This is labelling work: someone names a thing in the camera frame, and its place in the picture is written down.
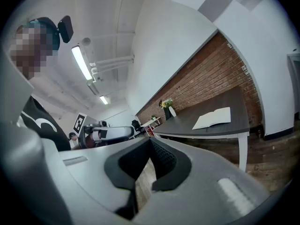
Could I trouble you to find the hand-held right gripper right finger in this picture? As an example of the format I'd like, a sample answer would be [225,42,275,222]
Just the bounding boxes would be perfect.
[138,136,271,225]

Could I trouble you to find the yellow and white flowers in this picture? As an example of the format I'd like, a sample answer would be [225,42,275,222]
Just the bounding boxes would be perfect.
[160,98,174,109]

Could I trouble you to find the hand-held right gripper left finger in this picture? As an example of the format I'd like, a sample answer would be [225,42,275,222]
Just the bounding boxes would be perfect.
[41,136,151,225]

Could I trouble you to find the black office chair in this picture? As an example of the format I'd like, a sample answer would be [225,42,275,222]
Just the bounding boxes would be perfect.
[131,120,146,134]

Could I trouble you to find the white table leg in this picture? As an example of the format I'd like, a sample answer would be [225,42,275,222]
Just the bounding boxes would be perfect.
[238,132,250,173]

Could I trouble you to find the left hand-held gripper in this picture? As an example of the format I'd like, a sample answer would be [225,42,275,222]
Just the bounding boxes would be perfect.
[72,112,135,150]

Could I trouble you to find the person's head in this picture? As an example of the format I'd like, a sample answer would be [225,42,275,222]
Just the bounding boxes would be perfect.
[9,17,61,81]

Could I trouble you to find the small white side table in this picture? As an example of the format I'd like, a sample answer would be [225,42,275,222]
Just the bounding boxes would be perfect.
[140,116,163,136]

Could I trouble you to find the white ceiling pipes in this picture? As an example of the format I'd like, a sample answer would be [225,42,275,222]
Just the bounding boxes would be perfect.
[90,54,135,83]

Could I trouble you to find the black head-worn camera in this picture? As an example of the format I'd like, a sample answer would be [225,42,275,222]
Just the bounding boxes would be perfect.
[57,15,75,44]

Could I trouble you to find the long ceiling light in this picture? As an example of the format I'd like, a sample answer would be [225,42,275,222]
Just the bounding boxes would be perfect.
[71,45,93,81]

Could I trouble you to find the person's black printed shirt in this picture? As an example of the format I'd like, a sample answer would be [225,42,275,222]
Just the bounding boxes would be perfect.
[20,95,71,151]

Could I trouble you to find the pale cloth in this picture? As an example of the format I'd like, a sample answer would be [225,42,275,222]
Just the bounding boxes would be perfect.
[192,106,232,131]

